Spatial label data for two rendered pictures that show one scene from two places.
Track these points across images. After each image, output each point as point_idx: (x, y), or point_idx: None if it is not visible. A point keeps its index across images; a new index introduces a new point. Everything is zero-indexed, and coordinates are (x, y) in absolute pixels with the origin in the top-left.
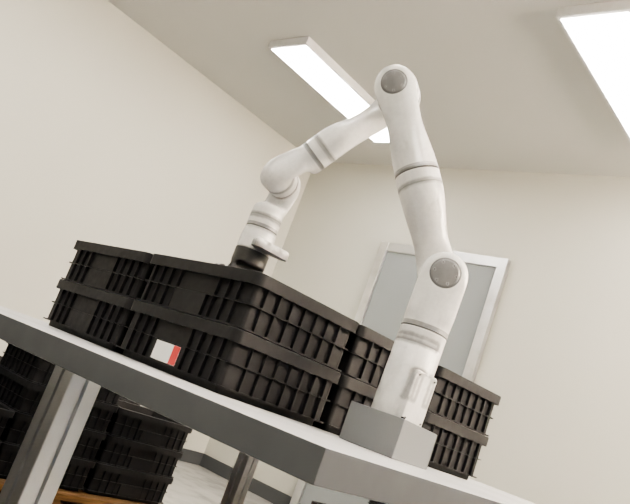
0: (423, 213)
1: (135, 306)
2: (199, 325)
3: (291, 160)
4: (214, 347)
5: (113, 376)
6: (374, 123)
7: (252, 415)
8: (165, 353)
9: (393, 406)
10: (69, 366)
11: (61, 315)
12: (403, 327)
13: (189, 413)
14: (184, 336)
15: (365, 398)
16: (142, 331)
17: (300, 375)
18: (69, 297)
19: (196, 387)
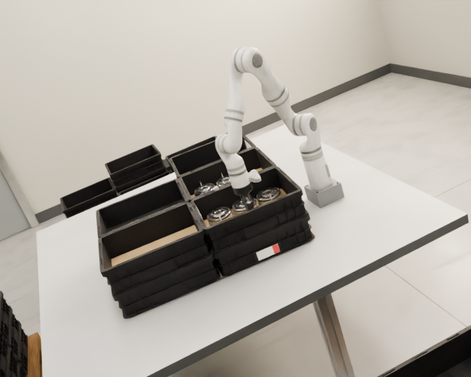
0: (289, 107)
1: (222, 254)
2: (282, 229)
3: (237, 132)
4: (297, 229)
5: (377, 264)
6: (241, 81)
7: (426, 227)
8: (268, 252)
9: (328, 182)
10: (351, 281)
11: (143, 304)
12: (312, 155)
13: (419, 244)
14: (271, 239)
15: None
16: (240, 258)
17: None
18: (137, 294)
19: (337, 244)
